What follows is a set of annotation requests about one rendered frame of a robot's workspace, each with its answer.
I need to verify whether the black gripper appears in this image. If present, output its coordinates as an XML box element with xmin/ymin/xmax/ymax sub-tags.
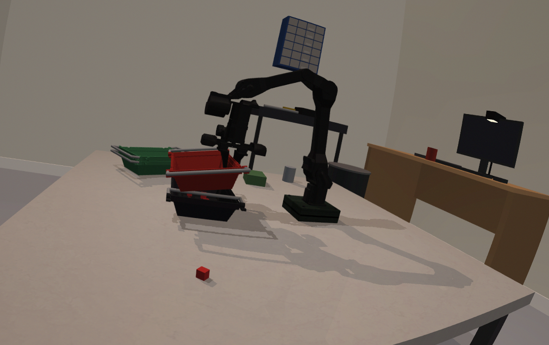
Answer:
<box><xmin>200</xmin><ymin>119</ymin><xmax>267</xmax><ymax>168</ymax></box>

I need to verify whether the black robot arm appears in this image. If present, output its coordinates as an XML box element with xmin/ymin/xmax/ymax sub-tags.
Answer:
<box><xmin>205</xmin><ymin>69</ymin><xmax>338</xmax><ymax>207</ymax></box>

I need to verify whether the small green block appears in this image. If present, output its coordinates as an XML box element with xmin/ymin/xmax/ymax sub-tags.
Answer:
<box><xmin>243</xmin><ymin>170</ymin><xmax>267</xmax><ymax>187</ymax></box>

